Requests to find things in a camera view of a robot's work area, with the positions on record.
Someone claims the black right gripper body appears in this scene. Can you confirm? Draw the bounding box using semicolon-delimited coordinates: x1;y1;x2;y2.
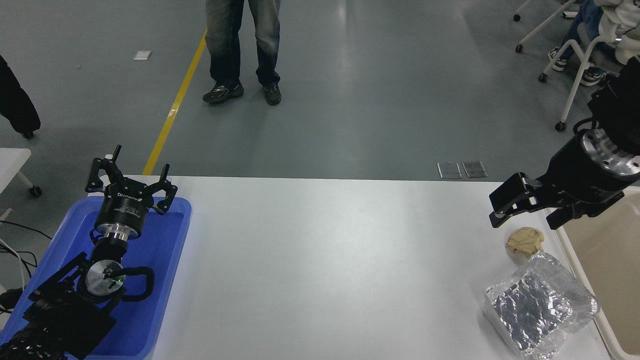
539;134;626;217

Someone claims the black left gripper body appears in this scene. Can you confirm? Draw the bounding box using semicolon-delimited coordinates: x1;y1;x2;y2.
94;183;155;235

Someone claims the silver foil plate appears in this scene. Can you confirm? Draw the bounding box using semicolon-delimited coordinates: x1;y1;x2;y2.
483;251;600;360

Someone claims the metal floor plate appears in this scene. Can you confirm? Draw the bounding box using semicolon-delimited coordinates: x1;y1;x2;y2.
462;160;489;179
437;161;463;180

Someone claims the crumpled tan paper ball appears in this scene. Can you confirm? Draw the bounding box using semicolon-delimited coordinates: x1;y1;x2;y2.
505;226;545;259

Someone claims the blue plastic tray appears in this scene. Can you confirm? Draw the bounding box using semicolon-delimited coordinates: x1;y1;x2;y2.
0;196;193;360

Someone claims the large pale bin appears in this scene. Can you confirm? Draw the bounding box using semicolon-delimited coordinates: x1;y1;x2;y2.
545;186;640;360

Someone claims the white side table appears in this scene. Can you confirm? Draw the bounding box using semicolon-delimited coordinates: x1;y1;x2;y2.
0;148;43;198

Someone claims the person in dark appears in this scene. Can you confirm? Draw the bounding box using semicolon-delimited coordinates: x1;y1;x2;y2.
0;54;42;136

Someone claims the standing person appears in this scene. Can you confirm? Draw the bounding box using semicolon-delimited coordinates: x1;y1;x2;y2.
202;0;282;106

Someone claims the seated person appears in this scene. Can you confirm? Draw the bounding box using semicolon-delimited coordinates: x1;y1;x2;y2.
547;0;640;87

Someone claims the black cable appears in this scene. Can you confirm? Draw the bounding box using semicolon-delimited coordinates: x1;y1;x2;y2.
0;220;53;268

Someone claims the white frame wheeled chair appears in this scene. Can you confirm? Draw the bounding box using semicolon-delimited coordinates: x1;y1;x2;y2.
513;0;581;54
538;22;626;132

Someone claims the white cable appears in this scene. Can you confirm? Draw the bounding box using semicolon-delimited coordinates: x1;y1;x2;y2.
0;238;27;292

